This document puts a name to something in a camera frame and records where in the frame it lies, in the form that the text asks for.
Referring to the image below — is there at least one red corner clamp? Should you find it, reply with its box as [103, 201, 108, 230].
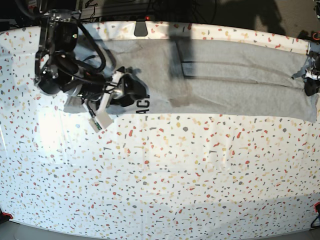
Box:
[0, 212, 13, 222]
[313, 202, 320, 214]

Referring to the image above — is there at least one grey T-shirt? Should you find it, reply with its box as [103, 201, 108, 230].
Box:
[63, 37, 318, 123]

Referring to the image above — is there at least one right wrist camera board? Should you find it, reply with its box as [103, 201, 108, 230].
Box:
[89, 111, 114, 133]

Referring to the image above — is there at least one red corner clamp left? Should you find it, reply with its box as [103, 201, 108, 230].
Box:
[0, 212, 13, 222]

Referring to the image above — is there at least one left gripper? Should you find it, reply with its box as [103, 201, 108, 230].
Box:
[304, 42, 320, 97]

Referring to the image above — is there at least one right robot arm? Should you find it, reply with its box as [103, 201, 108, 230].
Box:
[34, 9, 148, 118]

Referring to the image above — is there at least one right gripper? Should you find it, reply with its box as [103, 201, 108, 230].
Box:
[82, 71, 149, 116]

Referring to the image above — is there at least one red corner clamp right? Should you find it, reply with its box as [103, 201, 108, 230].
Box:
[313, 202, 320, 214]

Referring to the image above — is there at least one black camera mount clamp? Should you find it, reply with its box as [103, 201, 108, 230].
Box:
[134, 21, 148, 37]

